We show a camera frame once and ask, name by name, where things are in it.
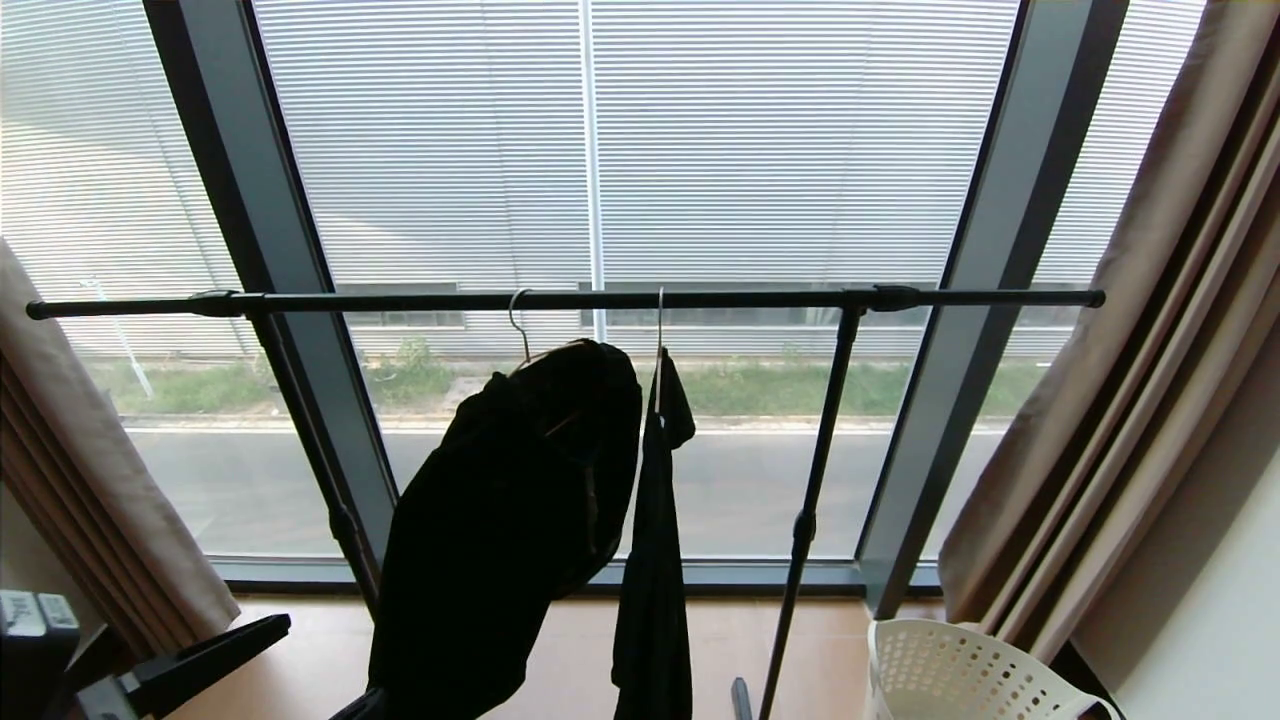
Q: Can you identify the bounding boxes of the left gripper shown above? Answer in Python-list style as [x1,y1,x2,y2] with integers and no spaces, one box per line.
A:
[72,613,387,720]

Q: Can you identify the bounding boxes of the window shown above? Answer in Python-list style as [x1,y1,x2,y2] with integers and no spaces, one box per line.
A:
[0,0,1211,591]

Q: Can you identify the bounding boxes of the black garment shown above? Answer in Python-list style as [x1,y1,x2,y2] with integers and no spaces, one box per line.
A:
[611,347,698,720]

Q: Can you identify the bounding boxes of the white laundry basket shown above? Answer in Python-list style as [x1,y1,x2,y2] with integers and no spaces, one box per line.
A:
[865,617,1128,720]

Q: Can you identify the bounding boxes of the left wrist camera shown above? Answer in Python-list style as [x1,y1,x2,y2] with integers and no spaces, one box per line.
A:
[0,589,83,701]

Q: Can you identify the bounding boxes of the pink clothes hanger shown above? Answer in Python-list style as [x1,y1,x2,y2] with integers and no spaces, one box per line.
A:
[653,286,668,419]
[507,287,591,376]

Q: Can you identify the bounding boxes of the black shorts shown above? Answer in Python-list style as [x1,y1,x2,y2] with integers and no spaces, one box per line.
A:
[366,338,645,720]

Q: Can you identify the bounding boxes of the black clothes rack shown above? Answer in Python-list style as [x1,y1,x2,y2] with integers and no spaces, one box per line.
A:
[27,285,1108,720]

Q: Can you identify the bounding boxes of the brown curtain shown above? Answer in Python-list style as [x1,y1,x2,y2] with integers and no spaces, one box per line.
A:
[938,0,1280,663]
[0,240,243,656]

